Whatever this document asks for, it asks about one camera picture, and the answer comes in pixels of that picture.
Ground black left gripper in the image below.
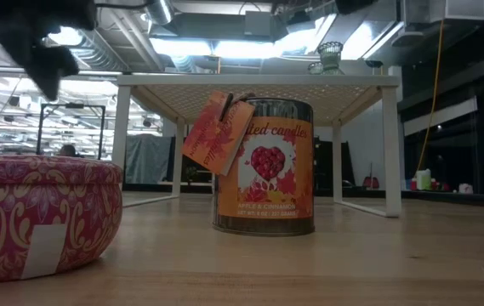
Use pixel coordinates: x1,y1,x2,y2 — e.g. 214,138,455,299
0,0,97,102

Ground orange-labelled candle can with tag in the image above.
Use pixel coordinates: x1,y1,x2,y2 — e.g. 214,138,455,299
180,90,316,237

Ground white perforated metal shelf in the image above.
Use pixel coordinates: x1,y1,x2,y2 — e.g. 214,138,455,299
111,74,403,218

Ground black metal rack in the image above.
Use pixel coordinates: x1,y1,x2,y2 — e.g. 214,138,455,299
37,103,106,162

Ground small black fixture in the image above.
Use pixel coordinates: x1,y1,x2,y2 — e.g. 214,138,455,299
364,59,384,77

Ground white ceiling vent box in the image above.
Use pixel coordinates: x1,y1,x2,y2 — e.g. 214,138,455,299
401,0,484,23

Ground grey ceiling box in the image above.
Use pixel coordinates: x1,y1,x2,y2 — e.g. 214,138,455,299
243,10,276,38

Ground grey fabric cover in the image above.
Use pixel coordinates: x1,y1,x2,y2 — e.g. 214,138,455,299
124,133,173,184

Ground red dustpan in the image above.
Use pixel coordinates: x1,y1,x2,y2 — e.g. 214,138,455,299
362,162,381,190

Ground white plastic jug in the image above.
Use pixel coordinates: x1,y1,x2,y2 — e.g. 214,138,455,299
414,168,432,191

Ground yellow hanging cable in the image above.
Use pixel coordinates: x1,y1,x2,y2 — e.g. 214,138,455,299
415,19,446,171

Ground silver ventilation duct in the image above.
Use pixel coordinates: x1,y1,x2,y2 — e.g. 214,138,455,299
143,0,175,26

